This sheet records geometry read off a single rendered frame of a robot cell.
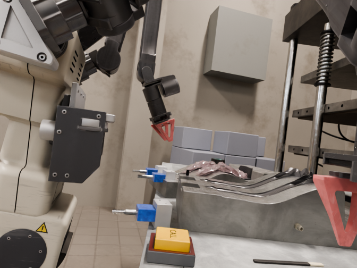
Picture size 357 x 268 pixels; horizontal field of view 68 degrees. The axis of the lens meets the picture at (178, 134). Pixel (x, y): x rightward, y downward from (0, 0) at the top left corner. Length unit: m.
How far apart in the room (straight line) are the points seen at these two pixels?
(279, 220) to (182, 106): 3.04
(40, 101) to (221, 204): 0.47
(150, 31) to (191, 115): 2.72
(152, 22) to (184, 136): 2.14
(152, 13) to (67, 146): 0.59
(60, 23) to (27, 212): 0.39
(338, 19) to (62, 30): 0.42
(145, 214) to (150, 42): 0.60
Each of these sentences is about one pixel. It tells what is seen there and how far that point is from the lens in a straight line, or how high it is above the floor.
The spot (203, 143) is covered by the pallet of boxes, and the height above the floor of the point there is 0.96.
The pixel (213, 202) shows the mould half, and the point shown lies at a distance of 0.63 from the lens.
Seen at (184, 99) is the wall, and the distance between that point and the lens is 3.63.
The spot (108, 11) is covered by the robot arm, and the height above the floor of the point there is 1.21.
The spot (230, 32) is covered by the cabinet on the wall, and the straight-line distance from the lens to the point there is 3.70.
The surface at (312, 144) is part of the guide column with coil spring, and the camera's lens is 1.69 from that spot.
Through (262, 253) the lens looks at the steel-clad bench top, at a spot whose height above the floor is 0.80.
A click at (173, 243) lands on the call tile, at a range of 0.49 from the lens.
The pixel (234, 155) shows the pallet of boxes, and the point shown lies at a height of 0.88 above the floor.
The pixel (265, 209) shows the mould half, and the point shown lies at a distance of 0.67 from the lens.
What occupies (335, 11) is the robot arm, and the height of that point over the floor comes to 1.20.
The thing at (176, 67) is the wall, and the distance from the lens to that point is 3.66.
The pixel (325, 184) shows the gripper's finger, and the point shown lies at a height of 0.98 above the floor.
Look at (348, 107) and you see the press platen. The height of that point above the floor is 1.25.
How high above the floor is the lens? 1.01
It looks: level
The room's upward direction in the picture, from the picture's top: 7 degrees clockwise
